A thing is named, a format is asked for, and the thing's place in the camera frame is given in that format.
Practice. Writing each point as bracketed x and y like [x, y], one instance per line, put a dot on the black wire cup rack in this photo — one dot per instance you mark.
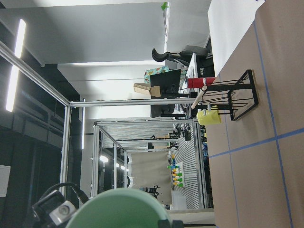
[233, 97]

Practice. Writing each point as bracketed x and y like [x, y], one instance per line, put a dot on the red cylinder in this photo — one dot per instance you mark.
[200, 82]

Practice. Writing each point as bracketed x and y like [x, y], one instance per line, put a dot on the yellow plastic cup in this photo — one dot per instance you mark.
[209, 117]

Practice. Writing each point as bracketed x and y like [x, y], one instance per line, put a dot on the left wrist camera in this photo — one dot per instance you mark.
[52, 210]

